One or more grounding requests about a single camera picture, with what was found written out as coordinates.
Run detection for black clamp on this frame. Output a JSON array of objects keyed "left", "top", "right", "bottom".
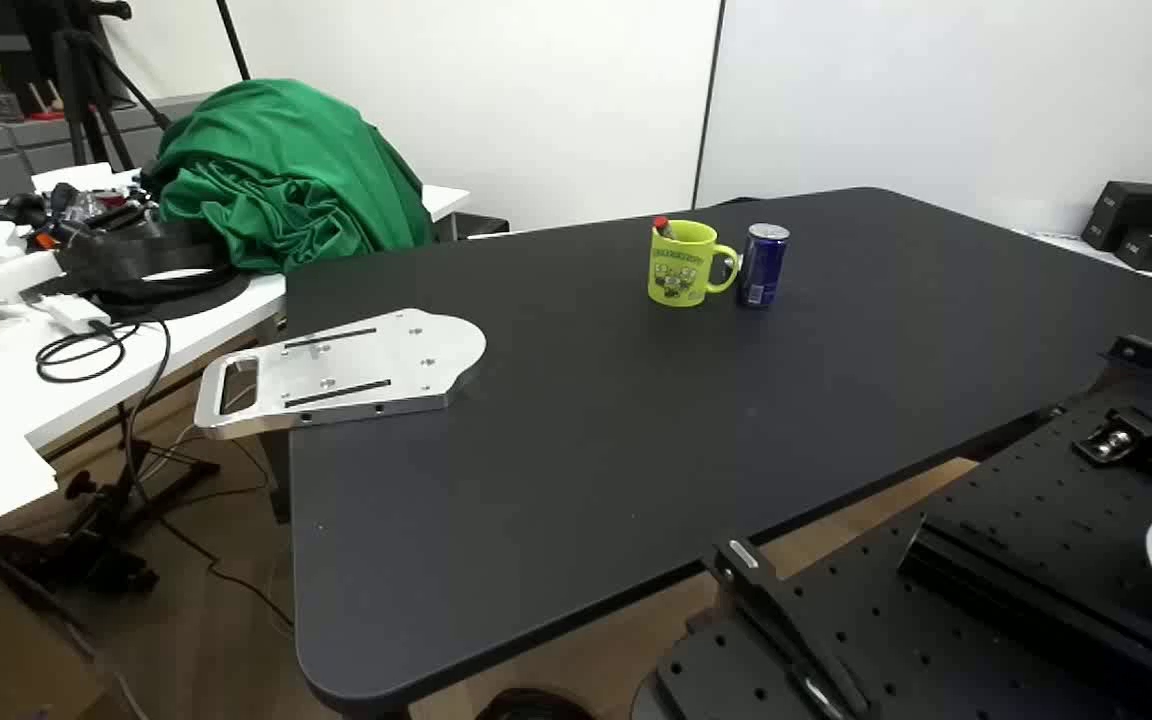
[{"left": 707, "top": 532, "right": 875, "bottom": 720}]

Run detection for black box device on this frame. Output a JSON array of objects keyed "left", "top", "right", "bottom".
[{"left": 1080, "top": 135, "right": 1152, "bottom": 280}]

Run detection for yellow-green ceramic mug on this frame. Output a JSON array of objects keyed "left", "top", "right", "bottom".
[{"left": 643, "top": 216, "right": 746, "bottom": 313}]

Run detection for black rail block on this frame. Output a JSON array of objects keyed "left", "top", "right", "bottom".
[{"left": 898, "top": 513, "right": 1152, "bottom": 700}]

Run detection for black coiled cable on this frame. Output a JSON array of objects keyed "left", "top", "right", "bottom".
[{"left": 30, "top": 317, "right": 175, "bottom": 394}]

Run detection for black floor stand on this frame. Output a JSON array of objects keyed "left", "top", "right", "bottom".
[{"left": 0, "top": 437, "right": 225, "bottom": 601}]

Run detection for black perforated base board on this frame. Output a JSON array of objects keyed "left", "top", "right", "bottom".
[{"left": 627, "top": 333, "right": 1152, "bottom": 720}]

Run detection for blue drink can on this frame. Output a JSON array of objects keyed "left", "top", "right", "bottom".
[{"left": 734, "top": 222, "right": 794, "bottom": 317}]

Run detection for green cloth heap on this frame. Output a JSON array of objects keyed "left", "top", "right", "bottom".
[{"left": 139, "top": 76, "right": 441, "bottom": 280}]

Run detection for silver metal mounting plate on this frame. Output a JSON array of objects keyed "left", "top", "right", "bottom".
[{"left": 193, "top": 303, "right": 490, "bottom": 445}]

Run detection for white side table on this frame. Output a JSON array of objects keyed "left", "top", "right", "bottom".
[{"left": 0, "top": 160, "right": 472, "bottom": 552}]

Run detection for black tripod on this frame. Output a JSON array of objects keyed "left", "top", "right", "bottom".
[{"left": 46, "top": 0, "right": 175, "bottom": 174}]

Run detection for black bag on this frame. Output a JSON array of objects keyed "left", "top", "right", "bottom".
[{"left": 53, "top": 195, "right": 255, "bottom": 325}]

